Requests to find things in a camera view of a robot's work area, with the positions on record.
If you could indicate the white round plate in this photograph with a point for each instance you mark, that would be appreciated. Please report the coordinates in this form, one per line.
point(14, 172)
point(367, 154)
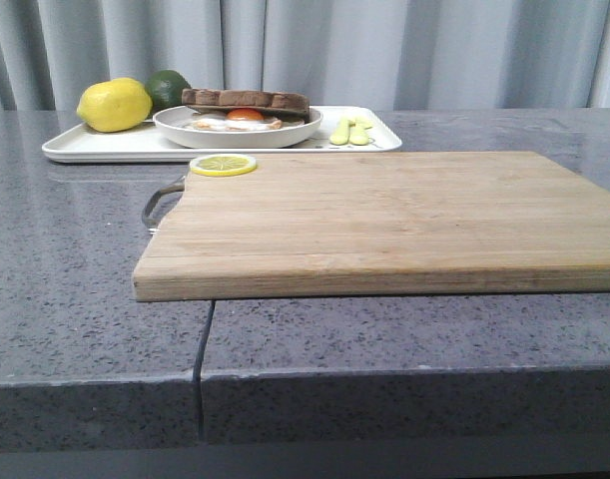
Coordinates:
point(174, 125)

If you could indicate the white bread slice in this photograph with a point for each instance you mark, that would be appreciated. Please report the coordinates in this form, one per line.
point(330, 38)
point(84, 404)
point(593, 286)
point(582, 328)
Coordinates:
point(273, 103)

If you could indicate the white bear tray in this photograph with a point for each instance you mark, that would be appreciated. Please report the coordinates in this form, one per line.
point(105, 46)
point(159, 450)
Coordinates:
point(147, 144)

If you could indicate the light green plastic fork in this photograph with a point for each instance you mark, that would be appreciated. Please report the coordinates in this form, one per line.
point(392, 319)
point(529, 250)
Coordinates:
point(341, 134)

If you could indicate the yellow lemon slice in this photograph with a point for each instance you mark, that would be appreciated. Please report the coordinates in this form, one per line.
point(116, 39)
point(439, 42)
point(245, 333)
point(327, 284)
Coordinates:
point(222, 165)

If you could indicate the light green plastic knife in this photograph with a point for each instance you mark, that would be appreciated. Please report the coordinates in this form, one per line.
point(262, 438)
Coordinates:
point(359, 131)

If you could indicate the fried egg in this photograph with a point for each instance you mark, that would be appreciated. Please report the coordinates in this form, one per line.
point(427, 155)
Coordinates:
point(242, 113)

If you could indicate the wooden cutting board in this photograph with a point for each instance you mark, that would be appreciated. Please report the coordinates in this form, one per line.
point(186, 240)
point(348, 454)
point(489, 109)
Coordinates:
point(386, 223)

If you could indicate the green lime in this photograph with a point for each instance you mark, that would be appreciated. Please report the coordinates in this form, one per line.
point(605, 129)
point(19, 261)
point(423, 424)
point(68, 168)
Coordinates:
point(165, 88)

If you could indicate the grey curtain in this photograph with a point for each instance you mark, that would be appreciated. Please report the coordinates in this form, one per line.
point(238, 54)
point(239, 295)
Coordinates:
point(386, 55)

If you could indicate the metal cutting board handle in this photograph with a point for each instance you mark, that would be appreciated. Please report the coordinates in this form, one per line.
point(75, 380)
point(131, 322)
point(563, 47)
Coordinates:
point(147, 218)

